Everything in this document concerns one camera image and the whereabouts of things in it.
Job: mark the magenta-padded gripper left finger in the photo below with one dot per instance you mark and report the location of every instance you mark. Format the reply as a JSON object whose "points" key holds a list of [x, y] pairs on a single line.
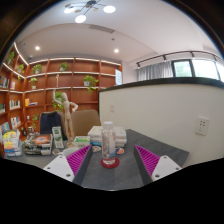
{"points": [[58, 166]]}

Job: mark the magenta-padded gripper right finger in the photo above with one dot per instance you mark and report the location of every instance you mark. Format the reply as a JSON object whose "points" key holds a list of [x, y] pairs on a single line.
{"points": [[163, 166]]}

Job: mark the clear plastic water bottle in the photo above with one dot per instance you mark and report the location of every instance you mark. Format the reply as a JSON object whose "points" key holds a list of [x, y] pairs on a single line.
{"points": [[108, 143]]}

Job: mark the yellow striped white mug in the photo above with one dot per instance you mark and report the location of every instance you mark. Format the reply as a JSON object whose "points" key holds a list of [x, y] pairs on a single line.
{"points": [[70, 151]]}

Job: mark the green and white carton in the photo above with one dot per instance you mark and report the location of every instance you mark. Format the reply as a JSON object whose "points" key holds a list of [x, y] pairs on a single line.
{"points": [[57, 136]]}

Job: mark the green and white box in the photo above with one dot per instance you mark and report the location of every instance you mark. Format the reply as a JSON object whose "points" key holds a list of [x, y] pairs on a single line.
{"points": [[81, 140]]}

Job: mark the round printed badge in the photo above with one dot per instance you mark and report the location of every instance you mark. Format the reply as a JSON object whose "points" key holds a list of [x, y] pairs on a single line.
{"points": [[120, 151], [96, 149]]}

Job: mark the chair with dark jacket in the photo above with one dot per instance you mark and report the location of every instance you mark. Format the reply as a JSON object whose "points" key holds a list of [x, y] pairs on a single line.
{"points": [[50, 123]]}

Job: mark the flat round red coaster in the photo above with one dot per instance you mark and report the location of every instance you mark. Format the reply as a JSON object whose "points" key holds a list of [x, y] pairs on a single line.
{"points": [[115, 165]]}

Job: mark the colourful book stack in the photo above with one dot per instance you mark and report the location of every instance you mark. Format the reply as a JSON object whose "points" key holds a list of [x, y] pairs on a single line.
{"points": [[11, 143]]}

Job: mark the tan chair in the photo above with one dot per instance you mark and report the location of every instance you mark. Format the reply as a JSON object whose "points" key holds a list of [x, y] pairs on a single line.
{"points": [[85, 121]]}

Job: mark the wooden artist mannequin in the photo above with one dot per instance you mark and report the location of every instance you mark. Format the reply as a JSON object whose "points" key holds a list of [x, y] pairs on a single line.
{"points": [[67, 113]]}

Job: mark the wooden shelf unit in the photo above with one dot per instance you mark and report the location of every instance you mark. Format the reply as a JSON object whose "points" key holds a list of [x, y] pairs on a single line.
{"points": [[66, 80]]}

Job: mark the grey curtain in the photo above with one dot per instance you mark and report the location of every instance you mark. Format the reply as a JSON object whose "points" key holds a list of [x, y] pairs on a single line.
{"points": [[155, 71]]}

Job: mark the window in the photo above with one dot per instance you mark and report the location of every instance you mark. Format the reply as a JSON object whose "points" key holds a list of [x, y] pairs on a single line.
{"points": [[203, 68]]}

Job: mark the round recessed ceiling light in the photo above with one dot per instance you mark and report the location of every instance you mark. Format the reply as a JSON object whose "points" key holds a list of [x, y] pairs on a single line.
{"points": [[37, 48], [116, 50]]}

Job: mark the ceiling air vent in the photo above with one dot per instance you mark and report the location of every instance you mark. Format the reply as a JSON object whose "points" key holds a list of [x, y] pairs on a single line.
{"points": [[101, 28]]}

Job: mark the branched ceiling lamp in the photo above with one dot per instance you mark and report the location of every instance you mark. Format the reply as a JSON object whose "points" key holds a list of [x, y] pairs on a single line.
{"points": [[80, 18]]}

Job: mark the white wall socket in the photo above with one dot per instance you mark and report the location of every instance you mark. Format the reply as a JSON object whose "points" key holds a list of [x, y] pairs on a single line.
{"points": [[202, 126]]}

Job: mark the white wall switch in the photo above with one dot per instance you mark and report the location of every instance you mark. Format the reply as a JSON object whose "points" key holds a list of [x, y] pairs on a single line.
{"points": [[112, 108]]}

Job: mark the black ceiling track rail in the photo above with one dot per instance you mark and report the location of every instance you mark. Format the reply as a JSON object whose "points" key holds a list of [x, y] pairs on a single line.
{"points": [[180, 54]]}

